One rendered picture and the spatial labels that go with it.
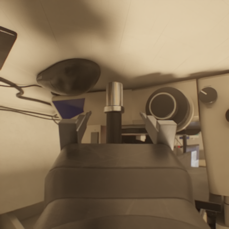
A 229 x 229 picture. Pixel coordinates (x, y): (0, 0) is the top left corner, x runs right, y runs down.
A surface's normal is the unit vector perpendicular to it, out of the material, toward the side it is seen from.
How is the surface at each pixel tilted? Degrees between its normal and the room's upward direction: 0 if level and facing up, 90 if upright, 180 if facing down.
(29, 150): 90
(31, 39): 0
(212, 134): 90
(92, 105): 81
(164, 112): 90
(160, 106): 90
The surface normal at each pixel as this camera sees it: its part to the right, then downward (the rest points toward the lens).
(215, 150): -0.55, -0.13
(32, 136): 0.83, -0.07
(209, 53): -0.01, 0.99
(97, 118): -0.41, 0.55
